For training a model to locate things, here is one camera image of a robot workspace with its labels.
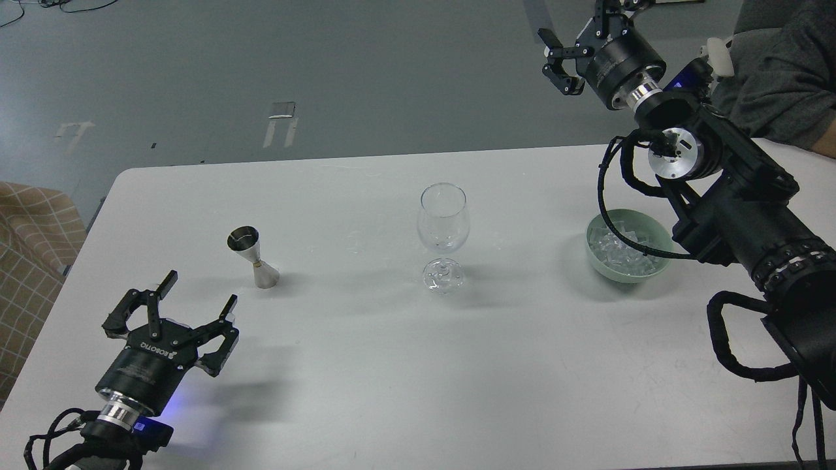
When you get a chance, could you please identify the black cables on floor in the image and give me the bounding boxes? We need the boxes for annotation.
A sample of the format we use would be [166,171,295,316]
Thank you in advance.
[0,0,118,28]

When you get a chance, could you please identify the white office chair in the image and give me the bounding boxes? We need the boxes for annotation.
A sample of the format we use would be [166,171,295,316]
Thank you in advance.
[699,37,735,78]

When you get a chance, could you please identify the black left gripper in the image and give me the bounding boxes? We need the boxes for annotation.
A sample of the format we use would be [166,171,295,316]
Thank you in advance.
[95,270,240,417]

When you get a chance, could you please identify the seated person in grey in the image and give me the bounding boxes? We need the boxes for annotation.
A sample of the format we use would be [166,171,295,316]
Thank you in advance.
[711,1,835,158]

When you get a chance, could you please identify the pile of ice cubes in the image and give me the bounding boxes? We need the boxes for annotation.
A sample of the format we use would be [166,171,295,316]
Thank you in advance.
[587,226,665,275]

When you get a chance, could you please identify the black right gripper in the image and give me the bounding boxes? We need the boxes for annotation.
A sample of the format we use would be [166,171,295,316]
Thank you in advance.
[538,1,667,110]

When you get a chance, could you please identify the steel double jigger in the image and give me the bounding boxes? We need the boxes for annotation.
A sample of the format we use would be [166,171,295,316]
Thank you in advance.
[227,226,280,289]

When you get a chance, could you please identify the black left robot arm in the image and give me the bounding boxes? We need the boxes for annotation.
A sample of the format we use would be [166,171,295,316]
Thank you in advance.
[24,270,239,469]

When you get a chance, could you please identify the green bowl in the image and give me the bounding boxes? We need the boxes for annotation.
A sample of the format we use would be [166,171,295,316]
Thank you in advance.
[585,209,673,285]

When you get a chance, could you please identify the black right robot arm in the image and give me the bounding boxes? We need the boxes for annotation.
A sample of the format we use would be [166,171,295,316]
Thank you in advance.
[537,1,835,469]

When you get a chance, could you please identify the clear wine glass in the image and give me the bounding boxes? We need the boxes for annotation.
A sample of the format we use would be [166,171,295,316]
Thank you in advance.
[416,182,471,295]

